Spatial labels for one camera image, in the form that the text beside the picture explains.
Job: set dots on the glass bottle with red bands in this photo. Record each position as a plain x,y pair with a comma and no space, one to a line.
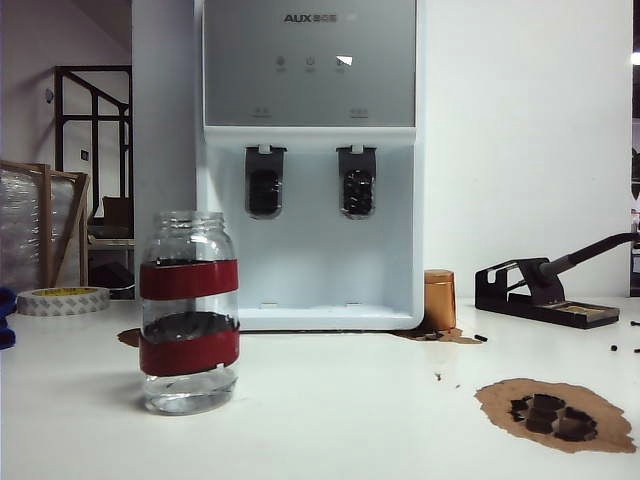
190,280

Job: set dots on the dark grey dispenser tap lever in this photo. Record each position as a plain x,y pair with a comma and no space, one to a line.
265,170
356,170

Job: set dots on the white AUX water dispenser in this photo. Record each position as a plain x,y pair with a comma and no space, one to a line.
310,90

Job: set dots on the copper coloured canister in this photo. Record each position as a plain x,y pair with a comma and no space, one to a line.
440,300

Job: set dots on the brown cardboard box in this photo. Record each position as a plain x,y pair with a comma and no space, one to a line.
117,210

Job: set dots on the white low table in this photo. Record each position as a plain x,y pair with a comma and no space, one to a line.
110,242

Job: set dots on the black soldering iron stand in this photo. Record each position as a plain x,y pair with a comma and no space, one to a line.
540,305

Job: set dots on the white double-sided tape roll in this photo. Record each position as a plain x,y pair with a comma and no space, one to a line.
62,302

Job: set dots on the black soldering iron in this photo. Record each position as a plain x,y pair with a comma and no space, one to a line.
590,252

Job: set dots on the black metal stair railing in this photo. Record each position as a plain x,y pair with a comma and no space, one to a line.
59,125

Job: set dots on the jagged black charred piece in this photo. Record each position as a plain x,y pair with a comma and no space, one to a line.
575,427

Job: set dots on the blue cloth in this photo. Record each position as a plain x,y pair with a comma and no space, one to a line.
6,320

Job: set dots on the wooden frame with plastic wrap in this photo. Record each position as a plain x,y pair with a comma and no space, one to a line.
46,225

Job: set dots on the round wall device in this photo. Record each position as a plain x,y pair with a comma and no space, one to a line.
49,95

